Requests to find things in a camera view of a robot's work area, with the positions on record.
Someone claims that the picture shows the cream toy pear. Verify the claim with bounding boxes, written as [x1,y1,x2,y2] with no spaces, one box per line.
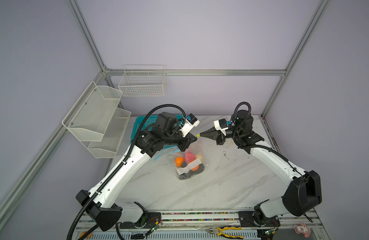
[196,155,203,162]

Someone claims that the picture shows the pink toy fruit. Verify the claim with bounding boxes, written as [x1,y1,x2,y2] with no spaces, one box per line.
[184,152,196,163]

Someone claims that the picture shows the clear zip bag blue zipper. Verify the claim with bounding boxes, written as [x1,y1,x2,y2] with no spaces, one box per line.
[153,135,205,181]

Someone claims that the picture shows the black toy avocado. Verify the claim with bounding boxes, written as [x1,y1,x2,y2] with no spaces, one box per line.
[179,170,202,180]

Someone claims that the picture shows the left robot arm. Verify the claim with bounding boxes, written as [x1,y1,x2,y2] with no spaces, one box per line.
[67,104,199,240]

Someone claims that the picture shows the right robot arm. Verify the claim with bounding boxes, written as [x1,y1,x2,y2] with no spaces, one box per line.
[200,110,322,219]

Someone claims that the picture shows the teal plastic basket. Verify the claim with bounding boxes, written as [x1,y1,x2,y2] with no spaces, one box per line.
[130,114,185,151]

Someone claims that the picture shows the white mesh shelf lower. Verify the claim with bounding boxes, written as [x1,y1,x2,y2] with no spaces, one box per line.
[88,108,131,159]

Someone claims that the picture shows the white mesh shelf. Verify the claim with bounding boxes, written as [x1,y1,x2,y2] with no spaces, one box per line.
[88,108,131,159]
[62,82,123,142]

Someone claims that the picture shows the white mesh shelf upper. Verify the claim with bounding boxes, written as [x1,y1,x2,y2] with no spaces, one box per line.
[62,82,123,142]

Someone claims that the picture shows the pink toy figure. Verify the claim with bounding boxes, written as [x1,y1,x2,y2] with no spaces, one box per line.
[294,223,311,238]

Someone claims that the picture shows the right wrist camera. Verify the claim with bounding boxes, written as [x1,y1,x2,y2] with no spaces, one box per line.
[213,119,231,136]

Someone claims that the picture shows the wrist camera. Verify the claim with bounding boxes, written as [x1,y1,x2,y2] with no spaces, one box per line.
[180,114,200,137]
[213,119,231,136]

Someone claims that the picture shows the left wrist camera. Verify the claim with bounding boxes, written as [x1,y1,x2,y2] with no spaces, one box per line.
[180,114,200,137]

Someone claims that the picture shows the white wire basket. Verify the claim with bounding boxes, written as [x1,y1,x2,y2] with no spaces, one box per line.
[118,65,167,97]

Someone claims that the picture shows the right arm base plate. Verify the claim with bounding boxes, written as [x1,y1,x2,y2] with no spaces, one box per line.
[238,210,280,228]

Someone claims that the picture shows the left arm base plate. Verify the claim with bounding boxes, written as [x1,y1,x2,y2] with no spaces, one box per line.
[119,212,162,229]

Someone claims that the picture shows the yellow handled pliers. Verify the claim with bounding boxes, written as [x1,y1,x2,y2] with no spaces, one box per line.
[202,225,244,240]

